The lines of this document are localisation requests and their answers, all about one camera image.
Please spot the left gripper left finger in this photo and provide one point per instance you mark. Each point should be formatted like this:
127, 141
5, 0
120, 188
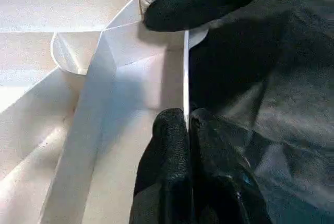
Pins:
167, 169

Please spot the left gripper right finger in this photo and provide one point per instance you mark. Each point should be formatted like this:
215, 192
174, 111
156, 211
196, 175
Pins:
221, 182

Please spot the white plastic table top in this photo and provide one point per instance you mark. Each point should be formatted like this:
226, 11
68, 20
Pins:
39, 104

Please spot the black mat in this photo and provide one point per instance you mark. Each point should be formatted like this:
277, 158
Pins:
274, 91

